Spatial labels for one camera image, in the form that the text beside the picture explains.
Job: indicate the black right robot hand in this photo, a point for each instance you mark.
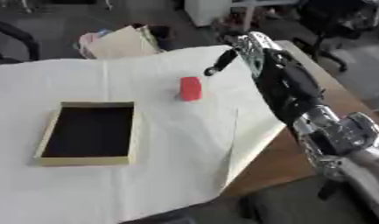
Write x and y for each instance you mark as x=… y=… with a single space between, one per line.
x=289 y=84

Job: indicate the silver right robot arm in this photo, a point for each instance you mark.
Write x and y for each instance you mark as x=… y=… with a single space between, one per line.
x=340 y=137

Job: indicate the tan box with black inside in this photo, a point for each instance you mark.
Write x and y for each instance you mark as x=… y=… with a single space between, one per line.
x=90 y=131

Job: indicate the black office chair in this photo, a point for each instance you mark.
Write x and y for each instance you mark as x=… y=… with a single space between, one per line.
x=330 y=20

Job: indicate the red block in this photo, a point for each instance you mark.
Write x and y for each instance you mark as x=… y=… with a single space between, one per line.
x=190 y=89

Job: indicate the white cabinet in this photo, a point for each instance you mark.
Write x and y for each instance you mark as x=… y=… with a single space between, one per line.
x=207 y=11

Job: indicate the tan paper bag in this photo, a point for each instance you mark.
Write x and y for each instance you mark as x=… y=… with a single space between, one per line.
x=123 y=43

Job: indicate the pink bag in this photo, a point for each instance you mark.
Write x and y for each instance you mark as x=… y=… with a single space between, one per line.
x=86 y=43

